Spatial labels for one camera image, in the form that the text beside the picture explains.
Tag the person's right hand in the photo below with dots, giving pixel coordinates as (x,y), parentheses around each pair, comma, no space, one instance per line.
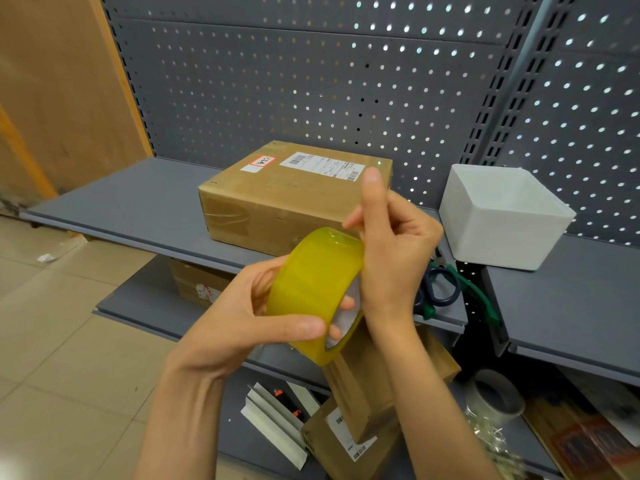
(395,254)

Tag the person's left hand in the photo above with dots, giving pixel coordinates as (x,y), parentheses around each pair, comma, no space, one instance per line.
(235,329)

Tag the black scissors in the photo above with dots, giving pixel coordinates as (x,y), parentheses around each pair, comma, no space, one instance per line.
(440,289)

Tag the yellow tape roll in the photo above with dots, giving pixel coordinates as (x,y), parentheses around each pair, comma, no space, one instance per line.
(310,279)

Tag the white plastic bin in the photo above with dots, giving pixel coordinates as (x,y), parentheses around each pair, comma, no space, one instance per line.
(505,219)

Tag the brown cardboard box white labels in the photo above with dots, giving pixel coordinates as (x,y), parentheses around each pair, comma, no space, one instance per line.
(270,194)

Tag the person's right forearm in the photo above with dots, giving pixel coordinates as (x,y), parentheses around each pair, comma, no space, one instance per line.
(435,409)

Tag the person's left forearm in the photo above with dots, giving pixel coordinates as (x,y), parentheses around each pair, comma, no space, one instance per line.
(180,424)

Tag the cardboard box torn white sticker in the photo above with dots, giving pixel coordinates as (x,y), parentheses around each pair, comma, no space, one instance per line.
(200,284)

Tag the cardboard box red lettering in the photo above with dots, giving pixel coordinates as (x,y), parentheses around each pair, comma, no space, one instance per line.
(360,394)

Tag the cardboard box barcode label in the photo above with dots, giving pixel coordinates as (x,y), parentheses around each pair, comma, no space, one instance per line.
(345,444)

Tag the white tape roll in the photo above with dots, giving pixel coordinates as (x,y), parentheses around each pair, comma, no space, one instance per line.
(495,394)

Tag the cardboard box red blue print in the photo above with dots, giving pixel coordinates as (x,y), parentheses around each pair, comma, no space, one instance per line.
(590,434)

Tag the white flat strips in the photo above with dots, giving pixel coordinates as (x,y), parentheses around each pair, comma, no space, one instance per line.
(277,424)

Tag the grey perforated back panel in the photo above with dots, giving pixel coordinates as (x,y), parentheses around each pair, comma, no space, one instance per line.
(585,119)
(300,79)

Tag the white paper scrap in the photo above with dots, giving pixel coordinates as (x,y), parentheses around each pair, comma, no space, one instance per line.
(46,257)

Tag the crumpled clear plastic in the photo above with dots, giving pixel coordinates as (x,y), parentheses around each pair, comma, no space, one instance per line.
(495,444)

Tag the brown wooden panel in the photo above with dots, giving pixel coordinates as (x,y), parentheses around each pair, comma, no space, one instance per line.
(55,94)

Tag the grey slotted upright post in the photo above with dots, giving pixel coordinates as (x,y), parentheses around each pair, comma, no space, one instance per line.
(515,79)
(130,77)

